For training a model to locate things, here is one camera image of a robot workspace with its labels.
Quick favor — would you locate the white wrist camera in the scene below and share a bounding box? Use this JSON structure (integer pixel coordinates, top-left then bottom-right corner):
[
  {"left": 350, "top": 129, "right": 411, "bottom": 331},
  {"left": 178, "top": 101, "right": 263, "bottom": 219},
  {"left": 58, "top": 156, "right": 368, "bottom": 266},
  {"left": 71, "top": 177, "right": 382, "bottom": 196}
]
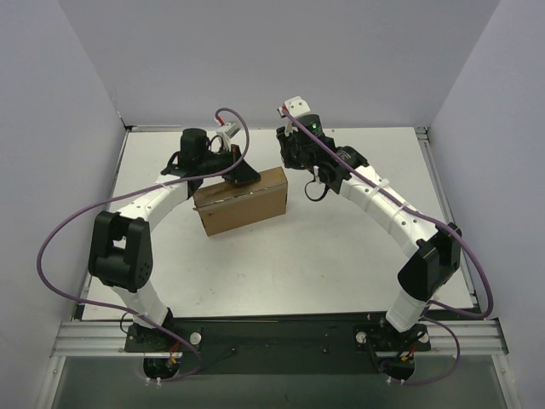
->
[
  {"left": 277, "top": 96, "right": 312, "bottom": 135},
  {"left": 216, "top": 122, "right": 240, "bottom": 151}
]

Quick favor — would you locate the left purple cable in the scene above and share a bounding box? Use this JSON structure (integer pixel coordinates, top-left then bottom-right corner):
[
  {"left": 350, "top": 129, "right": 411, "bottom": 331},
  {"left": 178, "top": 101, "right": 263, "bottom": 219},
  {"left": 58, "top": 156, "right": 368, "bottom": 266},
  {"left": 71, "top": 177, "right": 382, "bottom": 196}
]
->
[{"left": 37, "top": 108, "right": 252, "bottom": 383}]

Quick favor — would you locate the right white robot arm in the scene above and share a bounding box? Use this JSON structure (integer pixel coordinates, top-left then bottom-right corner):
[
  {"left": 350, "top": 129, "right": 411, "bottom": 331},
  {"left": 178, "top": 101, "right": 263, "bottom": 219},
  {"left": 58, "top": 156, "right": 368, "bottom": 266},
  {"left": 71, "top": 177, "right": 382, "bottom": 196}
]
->
[{"left": 276, "top": 114, "right": 461, "bottom": 332}]

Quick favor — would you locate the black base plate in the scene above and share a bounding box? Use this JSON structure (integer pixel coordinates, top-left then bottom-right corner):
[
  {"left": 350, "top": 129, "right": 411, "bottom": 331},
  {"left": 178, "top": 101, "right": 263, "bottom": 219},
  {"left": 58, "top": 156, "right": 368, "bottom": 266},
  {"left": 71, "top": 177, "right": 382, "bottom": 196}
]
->
[{"left": 124, "top": 313, "right": 431, "bottom": 377}]

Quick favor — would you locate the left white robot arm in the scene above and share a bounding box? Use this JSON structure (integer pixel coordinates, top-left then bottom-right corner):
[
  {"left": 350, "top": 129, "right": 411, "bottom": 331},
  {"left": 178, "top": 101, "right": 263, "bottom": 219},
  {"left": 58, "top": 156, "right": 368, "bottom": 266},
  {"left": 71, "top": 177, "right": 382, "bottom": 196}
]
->
[{"left": 88, "top": 123, "right": 261, "bottom": 351}]

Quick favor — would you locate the brown cardboard express box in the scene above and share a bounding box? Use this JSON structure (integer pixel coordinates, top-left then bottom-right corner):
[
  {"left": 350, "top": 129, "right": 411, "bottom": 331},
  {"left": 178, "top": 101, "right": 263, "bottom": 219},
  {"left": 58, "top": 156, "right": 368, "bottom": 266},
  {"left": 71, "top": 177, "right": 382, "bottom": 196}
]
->
[{"left": 193, "top": 167, "right": 288, "bottom": 237}]

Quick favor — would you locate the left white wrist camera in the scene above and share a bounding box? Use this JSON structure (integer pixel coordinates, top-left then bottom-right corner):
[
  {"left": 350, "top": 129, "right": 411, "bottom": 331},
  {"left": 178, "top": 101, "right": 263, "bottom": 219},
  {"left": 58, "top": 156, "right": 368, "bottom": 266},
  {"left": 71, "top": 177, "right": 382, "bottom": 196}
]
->
[{"left": 216, "top": 122, "right": 240, "bottom": 151}]

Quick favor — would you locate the aluminium front rail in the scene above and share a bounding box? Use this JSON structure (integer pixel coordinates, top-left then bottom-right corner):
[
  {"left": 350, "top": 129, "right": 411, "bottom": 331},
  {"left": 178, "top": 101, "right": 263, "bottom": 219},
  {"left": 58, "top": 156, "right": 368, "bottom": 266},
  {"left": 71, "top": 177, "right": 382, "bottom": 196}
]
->
[{"left": 52, "top": 320, "right": 508, "bottom": 358}]

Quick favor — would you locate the purple cable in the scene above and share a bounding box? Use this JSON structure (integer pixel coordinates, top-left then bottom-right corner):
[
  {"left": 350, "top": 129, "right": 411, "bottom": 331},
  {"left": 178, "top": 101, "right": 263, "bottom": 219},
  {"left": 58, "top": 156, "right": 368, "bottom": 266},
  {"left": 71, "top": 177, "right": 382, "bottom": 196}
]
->
[
  {"left": 37, "top": 108, "right": 252, "bottom": 383},
  {"left": 278, "top": 106, "right": 497, "bottom": 387}
]

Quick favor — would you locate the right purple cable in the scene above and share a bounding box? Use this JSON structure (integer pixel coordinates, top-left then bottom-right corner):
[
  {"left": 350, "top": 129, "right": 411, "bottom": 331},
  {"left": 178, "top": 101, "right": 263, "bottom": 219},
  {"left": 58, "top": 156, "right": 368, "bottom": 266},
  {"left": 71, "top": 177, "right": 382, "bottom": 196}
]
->
[{"left": 278, "top": 106, "right": 497, "bottom": 387}]

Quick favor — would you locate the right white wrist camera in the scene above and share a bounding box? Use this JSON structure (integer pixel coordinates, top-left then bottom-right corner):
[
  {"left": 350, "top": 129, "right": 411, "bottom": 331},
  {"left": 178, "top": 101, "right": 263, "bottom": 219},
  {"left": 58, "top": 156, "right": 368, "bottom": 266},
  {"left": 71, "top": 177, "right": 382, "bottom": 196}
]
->
[{"left": 277, "top": 96, "right": 312, "bottom": 135}]

